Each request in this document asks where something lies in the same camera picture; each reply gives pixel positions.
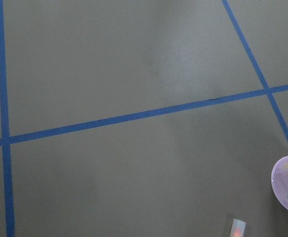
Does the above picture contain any orange highlighter pen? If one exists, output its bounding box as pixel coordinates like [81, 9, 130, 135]
[229, 219, 246, 237]

